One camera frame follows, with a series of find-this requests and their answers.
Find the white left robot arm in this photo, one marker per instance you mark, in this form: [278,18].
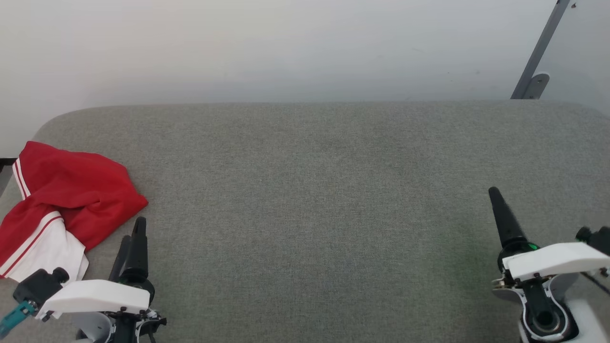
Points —
[93,328]

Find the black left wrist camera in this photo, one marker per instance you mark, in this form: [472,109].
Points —
[40,286]

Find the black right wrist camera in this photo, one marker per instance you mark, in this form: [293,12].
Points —
[598,238]

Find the grey metal bracket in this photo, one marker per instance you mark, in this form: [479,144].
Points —
[538,85]

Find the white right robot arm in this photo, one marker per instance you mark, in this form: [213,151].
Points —
[593,324]

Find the black floor frame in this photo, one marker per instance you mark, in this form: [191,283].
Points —
[5,162]

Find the grey metal post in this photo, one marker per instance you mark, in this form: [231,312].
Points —
[541,47]

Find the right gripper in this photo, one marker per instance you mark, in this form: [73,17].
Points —
[553,259]

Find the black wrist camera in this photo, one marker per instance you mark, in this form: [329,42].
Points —
[598,238]
[40,286]

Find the red and white basketball jersey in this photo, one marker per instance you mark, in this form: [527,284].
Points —
[76,186]

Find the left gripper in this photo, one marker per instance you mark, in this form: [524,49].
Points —
[95,295]

